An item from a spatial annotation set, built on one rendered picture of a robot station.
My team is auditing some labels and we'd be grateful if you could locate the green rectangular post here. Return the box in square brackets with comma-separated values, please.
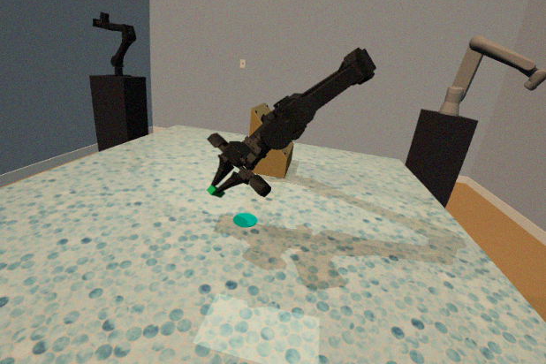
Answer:
[207, 186, 225, 198]

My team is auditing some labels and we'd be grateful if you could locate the teal flat circle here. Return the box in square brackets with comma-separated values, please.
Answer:
[233, 213, 257, 227]

